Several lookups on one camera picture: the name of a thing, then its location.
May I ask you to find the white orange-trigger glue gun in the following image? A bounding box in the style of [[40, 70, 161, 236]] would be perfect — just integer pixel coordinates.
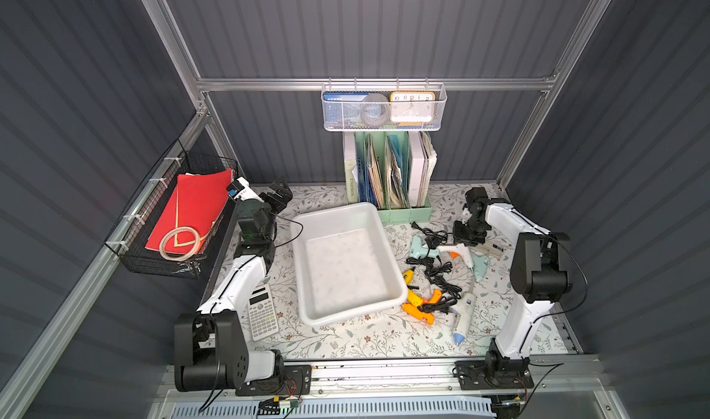
[[436, 243, 474, 270]]

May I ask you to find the mint green glue gun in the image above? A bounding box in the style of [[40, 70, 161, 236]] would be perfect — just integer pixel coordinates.
[[409, 236, 439, 260]]

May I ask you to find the yellow glue gun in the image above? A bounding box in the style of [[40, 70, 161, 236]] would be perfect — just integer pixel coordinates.
[[402, 268, 423, 308]]

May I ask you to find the orange glue gun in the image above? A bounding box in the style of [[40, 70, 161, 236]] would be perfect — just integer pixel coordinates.
[[402, 290, 443, 326]]

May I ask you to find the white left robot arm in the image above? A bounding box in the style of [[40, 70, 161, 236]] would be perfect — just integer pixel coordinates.
[[174, 177, 293, 392]]

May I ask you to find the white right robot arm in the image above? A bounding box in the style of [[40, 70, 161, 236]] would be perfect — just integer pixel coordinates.
[[452, 187, 573, 376]]

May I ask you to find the white blue-tip glue gun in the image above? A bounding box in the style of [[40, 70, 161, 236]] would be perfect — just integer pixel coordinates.
[[453, 293, 476, 345]]

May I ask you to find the white plastic storage box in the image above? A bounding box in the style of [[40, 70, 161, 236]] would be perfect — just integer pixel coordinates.
[[291, 203, 409, 328]]

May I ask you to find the blue box in basket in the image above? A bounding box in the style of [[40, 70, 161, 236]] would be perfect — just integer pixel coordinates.
[[321, 92, 368, 132]]

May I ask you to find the beige black stapler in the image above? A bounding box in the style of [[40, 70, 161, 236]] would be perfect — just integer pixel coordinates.
[[473, 243, 505, 260]]

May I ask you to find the red folder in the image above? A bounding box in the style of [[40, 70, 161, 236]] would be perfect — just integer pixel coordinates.
[[145, 169, 234, 261]]

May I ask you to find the white calculator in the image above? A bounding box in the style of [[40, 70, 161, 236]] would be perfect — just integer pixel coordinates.
[[248, 284, 279, 341]]

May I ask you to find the coiled beige tube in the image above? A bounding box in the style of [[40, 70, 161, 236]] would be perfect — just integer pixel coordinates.
[[158, 226, 204, 263]]

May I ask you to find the green desktop file organizer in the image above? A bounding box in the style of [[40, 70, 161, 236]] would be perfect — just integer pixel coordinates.
[[343, 132, 437, 225]]

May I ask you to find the grey tape roll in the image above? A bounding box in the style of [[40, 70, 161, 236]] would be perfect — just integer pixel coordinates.
[[361, 93, 390, 128]]

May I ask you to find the yellow white alarm clock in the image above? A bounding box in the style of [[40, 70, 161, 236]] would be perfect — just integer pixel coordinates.
[[389, 91, 436, 124]]

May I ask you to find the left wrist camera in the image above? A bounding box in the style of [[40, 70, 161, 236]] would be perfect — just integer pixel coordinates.
[[227, 177, 263, 202]]

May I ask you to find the white wire mesh basket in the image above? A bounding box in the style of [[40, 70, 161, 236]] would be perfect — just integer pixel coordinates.
[[321, 80, 447, 132]]

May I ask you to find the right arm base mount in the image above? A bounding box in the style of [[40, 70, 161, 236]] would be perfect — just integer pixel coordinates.
[[452, 356, 534, 391]]

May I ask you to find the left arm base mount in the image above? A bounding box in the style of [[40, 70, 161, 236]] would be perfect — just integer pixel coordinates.
[[235, 365, 312, 397]]

